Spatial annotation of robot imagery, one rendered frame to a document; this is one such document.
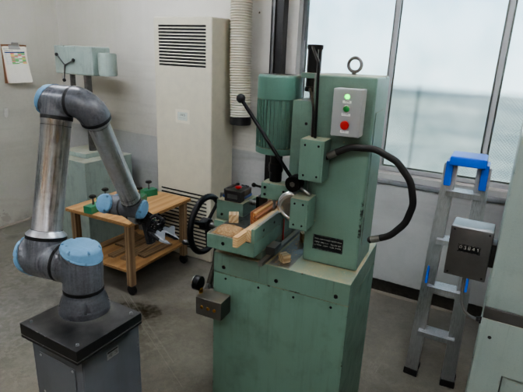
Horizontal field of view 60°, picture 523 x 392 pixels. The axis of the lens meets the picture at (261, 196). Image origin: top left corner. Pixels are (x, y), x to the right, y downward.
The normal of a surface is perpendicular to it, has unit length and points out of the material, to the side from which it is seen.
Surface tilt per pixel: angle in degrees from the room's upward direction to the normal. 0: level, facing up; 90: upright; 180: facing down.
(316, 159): 90
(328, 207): 90
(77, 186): 90
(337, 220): 90
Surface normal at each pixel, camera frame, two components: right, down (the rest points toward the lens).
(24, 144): 0.87, 0.18
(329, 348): -0.43, 0.25
